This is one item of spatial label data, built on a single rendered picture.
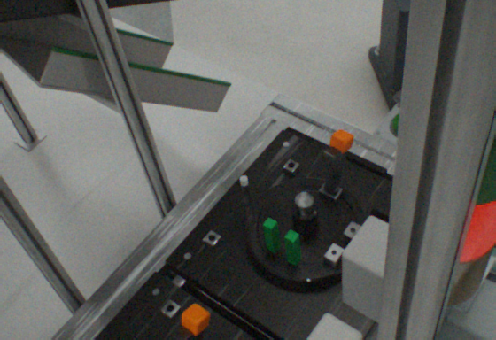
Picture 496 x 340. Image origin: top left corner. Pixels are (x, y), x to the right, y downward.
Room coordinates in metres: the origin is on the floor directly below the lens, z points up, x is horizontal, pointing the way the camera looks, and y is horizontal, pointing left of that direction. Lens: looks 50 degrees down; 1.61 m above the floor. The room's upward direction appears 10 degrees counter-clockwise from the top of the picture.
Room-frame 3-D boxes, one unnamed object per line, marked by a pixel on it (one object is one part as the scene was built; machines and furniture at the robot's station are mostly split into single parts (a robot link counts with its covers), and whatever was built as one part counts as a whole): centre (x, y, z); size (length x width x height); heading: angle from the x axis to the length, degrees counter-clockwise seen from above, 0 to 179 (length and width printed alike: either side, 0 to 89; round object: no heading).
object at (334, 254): (0.35, -0.07, 1.00); 0.02 x 0.01 x 0.02; 135
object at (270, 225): (0.37, -0.01, 1.01); 0.01 x 0.01 x 0.05; 45
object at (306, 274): (0.40, -0.05, 0.98); 0.14 x 0.14 x 0.02
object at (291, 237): (0.35, -0.03, 1.01); 0.01 x 0.01 x 0.05; 45
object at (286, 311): (0.40, -0.05, 0.96); 0.24 x 0.24 x 0.02; 45
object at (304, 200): (0.40, -0.05, 1.04); 0.02 x 0.02 x 0.03
